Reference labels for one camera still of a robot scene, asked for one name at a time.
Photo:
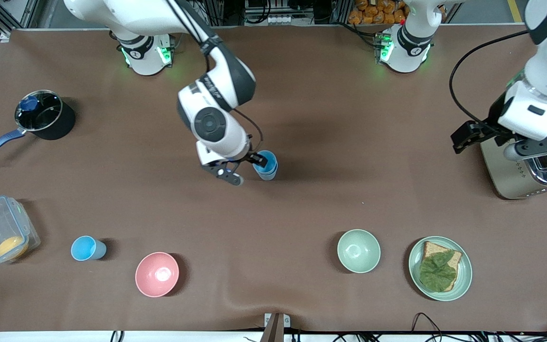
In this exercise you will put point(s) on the orange snack bags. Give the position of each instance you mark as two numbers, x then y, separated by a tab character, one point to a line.
375	12

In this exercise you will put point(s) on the pink bowl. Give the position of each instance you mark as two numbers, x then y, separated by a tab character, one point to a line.
157	274

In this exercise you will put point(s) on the glass lid with blue knob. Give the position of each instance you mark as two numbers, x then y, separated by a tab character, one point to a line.
38	111

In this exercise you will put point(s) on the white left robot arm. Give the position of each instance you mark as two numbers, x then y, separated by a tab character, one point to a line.
544	95

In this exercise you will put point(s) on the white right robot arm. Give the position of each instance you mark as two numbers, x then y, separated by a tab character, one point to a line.
212	123

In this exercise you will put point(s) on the pale green bowl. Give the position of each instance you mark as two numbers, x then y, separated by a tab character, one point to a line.
359	251

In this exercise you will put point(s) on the blue cup with white glare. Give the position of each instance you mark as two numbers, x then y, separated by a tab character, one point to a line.
268	176

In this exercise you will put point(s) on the green lettuce leaf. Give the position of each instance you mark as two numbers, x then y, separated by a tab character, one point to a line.
437	273

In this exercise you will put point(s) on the pale green plate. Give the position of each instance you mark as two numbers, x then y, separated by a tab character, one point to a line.
415	266

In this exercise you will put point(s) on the brown table mat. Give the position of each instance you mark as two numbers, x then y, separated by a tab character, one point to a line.
330	199

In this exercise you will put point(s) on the brown bread slice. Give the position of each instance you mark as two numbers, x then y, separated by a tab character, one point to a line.
432	249

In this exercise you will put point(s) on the plain blue plastic cup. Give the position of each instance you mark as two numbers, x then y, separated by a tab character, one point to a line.
270	160
86	248

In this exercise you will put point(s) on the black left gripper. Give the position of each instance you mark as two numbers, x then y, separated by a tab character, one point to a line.
493	119

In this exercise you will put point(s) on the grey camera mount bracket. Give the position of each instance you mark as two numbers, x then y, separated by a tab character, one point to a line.
273	327

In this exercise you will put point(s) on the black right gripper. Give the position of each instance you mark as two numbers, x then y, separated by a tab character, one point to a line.
246	160

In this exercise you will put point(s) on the aluminium frame rail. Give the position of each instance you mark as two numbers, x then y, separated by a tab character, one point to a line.
3	16

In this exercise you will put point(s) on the white socket strip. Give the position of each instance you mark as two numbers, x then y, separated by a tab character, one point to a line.
279	20

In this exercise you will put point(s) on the beige chrome toaster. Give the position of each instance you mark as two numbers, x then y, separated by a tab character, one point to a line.
501	175

